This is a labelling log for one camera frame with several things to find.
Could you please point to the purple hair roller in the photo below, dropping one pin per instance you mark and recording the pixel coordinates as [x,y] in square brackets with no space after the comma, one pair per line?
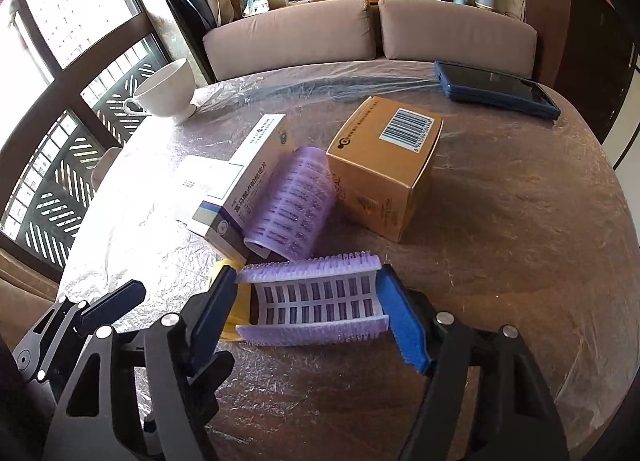
[310,268]
[295,201]

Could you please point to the yellow plastic item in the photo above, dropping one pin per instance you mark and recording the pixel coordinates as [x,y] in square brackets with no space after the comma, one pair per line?
[240,306]

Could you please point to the white embossed teacup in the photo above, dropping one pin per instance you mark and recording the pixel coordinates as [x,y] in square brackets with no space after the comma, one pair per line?
[165,91]

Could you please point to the dark framed window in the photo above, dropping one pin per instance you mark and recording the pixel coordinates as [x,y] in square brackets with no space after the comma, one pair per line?
[65,91]

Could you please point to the brown cardboard box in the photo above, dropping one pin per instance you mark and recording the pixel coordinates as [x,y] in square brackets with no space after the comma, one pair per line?
[380,176]

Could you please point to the white flat box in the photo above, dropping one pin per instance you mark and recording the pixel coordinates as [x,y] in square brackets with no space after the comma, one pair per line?
[205,181]

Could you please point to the white medicine box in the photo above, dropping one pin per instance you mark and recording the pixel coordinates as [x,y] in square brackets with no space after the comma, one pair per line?
[250,176]

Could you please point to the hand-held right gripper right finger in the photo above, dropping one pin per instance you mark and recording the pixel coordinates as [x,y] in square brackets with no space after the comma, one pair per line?
[405,326]

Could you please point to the blue cased phone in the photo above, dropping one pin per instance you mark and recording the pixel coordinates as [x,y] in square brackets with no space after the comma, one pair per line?
[495,88]

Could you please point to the brown sofa back cushion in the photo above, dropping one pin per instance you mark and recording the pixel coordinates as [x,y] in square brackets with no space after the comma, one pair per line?
[290,41]
[455,36]

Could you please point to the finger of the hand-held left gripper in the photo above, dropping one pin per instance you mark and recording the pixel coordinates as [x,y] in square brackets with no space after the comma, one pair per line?
[112,303]

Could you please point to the dark wooden dresser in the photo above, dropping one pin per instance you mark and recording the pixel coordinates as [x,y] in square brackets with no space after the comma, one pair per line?
[575,31]

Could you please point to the white panel sliding door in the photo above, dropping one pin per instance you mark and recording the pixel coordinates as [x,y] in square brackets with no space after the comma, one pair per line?
[625,131]

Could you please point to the rounded photo frame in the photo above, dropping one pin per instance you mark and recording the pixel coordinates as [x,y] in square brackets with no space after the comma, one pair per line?
[254,5]

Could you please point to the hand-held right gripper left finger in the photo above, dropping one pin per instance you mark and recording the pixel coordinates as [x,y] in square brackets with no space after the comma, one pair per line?
[215,311]

